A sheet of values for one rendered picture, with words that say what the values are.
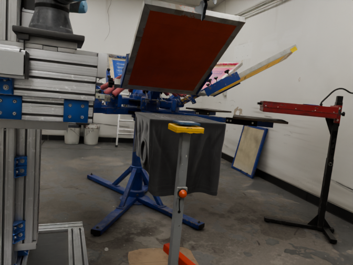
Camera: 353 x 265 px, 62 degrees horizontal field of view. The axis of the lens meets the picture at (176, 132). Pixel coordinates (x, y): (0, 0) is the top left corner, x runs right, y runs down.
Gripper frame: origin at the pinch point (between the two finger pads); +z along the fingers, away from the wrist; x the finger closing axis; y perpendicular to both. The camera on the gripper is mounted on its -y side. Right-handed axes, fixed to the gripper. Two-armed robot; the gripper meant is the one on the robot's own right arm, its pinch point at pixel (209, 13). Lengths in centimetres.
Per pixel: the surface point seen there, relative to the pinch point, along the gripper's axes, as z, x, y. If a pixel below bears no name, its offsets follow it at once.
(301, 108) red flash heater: 23, -67, -111
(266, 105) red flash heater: 19, -80, -88
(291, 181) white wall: 81, -191, -200
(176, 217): 97, -13, 13
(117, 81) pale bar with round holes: 7, -95, 32
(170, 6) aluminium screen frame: -9.6, -14.6, 15.1
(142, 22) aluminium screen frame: -4.9, -27.0, 27.4
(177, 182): 81, -8, 14
